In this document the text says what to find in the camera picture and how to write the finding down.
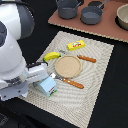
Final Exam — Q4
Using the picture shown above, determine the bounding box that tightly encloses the knife with wooden handle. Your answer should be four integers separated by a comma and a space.
59, 50, 96, 63

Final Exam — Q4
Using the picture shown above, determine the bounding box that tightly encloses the dark grey pot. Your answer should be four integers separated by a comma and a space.
56, 0, 80, 19

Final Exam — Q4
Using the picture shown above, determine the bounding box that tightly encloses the dark grey saucepan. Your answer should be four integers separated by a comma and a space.
80, 0, 109, 25

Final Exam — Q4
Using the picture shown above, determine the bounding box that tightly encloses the beige bowl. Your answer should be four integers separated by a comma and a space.
117, 4, 128, 30

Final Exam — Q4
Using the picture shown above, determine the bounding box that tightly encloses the round wooden plate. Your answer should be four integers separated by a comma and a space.
55, 55, 82, 78

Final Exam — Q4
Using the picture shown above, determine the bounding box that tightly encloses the yellow butter block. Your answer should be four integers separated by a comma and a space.
67, 40, 85, 51

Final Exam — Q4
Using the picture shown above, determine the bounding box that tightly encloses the light blue milk carton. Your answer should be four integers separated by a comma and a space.
39, 77, 57, 97

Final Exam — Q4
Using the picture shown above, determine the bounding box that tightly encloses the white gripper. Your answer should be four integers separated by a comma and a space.
0, 62, 48, 101

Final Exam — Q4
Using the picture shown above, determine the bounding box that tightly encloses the yellow toy banana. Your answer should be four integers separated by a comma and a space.
43, 52, 61, 62

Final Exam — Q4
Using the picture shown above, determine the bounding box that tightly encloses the beige woven placemat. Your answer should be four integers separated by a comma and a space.
14, 31, 114, 128

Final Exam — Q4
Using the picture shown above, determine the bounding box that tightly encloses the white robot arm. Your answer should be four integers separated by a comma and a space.
0, 0, 48, 101

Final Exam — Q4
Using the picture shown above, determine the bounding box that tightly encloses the fork with wooden handle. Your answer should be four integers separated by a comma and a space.
50, 73, 84, 89

